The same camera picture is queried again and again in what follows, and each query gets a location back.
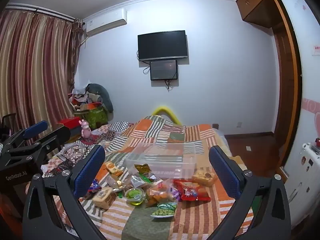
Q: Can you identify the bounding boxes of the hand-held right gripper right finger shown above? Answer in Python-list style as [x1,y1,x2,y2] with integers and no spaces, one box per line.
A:
[209,145,292,240]

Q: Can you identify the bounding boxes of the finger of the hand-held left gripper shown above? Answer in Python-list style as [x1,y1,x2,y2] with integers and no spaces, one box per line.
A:
[30,126,71,160]
[10,120,48,145]

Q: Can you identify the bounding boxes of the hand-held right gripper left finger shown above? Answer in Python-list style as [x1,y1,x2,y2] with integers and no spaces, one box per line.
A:
[22,144,107,240]

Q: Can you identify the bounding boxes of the blue snack packet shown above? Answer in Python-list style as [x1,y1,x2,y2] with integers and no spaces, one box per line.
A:
[88,179,102,192]

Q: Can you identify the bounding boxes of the clear pastry packet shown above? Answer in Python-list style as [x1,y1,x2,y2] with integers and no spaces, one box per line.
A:
[192,169,218,187]

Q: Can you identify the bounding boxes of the orange yellow snack packet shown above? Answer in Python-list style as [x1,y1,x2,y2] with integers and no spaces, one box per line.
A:
[104,161,124,177]

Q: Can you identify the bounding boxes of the tan bread packet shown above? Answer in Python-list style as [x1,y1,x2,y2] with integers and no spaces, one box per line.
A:
[92,186,118,210]

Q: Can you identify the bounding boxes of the small gold snack packet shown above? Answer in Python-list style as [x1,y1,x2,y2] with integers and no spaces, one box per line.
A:
[112,180,125,192]

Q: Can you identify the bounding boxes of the red snack packet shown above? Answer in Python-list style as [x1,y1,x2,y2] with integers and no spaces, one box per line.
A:
[174,179,212,202]

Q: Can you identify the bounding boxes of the clear snack bag green edge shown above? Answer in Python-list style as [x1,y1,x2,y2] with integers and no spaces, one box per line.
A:
[130,175,163,188]

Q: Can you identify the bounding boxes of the green jelly cup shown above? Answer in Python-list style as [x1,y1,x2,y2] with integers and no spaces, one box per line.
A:
[124,187,146,205]

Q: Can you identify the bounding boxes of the dark green yellow snack packet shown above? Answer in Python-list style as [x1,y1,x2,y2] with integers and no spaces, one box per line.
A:
[134,164,158,178]

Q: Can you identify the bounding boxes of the purple label snack packet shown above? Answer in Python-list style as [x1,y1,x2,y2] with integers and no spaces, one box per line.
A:
[169,186,182,202]

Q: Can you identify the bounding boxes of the clear plastic storage box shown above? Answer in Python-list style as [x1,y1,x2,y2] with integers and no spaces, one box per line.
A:
[124,142,198,180]

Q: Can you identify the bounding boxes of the clear bag of orange snacks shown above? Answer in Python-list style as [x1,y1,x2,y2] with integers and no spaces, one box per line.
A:
[146,180,175,204]

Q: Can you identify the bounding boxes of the green pea snack packet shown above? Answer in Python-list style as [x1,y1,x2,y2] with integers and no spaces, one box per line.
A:
[150,202,177,218]

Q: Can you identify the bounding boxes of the red box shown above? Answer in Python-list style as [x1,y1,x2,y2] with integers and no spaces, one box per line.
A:
[57,117,84,131]

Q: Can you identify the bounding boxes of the checkered patterned quilt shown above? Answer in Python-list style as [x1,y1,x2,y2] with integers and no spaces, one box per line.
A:
[45,121,133,178]

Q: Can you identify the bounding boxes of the dark chair back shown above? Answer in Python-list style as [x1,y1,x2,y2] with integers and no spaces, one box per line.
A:
[1,113,17,133]

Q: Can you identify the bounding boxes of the pink plush toy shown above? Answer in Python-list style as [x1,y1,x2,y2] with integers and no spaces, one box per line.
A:
[79,120,92,138]

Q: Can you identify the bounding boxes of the green patterned bag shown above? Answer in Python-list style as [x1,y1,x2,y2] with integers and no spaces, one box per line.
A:
[85,106,109,130]

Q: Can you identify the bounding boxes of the pile of clothes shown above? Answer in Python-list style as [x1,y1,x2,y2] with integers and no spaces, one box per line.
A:
[69,87,88,105]

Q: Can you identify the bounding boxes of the orange box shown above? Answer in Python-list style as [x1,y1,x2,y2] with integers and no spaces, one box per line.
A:
[80,102,103,111]

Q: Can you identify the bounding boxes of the striped brown curtain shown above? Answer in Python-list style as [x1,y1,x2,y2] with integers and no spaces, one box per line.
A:
[0,4,84,140]

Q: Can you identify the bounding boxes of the orange green patchwork blanket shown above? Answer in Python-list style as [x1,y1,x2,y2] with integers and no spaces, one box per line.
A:
[42,115,260,240]

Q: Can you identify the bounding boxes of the yellow foam tube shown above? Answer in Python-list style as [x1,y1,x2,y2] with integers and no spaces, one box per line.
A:
[152,106,183,125]

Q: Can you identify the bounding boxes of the brown wooden door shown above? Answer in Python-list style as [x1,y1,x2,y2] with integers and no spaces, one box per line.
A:
[271,0,303,168]

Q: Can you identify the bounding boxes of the white air conditioner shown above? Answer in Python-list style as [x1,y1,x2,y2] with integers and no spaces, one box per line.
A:
[82,8,127,37]

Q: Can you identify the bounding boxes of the white wardrobe door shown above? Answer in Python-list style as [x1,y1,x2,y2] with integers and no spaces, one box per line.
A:
[279,0,320,228]

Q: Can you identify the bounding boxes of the wooden overhead cabinet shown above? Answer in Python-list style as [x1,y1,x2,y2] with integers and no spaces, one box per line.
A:
[236,0,287,29]

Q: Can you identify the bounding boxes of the white curtain rail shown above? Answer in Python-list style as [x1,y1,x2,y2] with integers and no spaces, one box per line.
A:
[5,2,75,22]

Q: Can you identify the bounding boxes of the small black wall monitor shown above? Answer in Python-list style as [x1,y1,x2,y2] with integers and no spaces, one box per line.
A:
[150,59,178,81]

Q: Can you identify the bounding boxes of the black wall television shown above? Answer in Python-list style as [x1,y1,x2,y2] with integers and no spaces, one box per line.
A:
[137,30,188,62]

